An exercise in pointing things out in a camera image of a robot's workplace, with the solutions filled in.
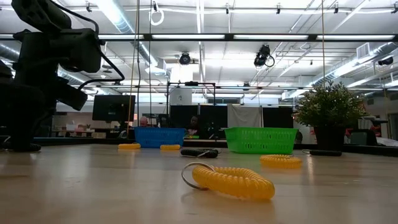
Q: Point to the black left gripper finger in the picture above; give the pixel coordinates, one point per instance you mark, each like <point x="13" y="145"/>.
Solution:
<point x="73" y="95"/>

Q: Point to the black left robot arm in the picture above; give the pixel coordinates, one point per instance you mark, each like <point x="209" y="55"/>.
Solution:
<point x="21" y="118"/>

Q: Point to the black computer monitor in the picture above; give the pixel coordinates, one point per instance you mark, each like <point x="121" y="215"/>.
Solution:
<point x="113" y="108"/>

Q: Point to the person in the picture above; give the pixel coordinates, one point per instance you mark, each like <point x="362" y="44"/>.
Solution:
<point x="143" y="121"/>
<point x="194" y="123"/>

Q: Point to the blue plastic basket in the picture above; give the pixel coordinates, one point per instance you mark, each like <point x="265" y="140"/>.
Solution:
<point x="158" y="137"/>

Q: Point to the white hanging sign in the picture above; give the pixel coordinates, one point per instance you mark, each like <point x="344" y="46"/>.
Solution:
<point x="180" y="96"/>

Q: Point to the black ceiling spotlight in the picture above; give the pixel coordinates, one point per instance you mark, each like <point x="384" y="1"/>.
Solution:
<point x="262" y="54"/>
<point x="185" y="59"/>

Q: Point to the black partition panel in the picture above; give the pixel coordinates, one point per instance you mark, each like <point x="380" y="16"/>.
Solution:
<point x="214" y="116"/>
<point x="277" y="117"/>

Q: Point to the grey hanging cloth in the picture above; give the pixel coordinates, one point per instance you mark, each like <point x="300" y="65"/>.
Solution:
<point x="244" y="115"/>

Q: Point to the green plastic basket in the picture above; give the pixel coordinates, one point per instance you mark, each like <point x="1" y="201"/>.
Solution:
<point x="261" y="140"/>

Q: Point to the green potted plant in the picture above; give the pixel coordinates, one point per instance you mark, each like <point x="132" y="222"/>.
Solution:
<point x="329" y="109"/>

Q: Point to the black metal rig frame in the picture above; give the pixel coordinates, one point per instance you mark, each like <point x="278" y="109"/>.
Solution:
<point x="191" y="83"/>

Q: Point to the black overhead frame beam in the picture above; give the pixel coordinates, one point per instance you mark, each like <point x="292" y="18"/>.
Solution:
<point x="228" y="37"/>

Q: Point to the black duct-mounted lamp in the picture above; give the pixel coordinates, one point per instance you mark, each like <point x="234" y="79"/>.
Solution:
<point x="385" y="60"/>

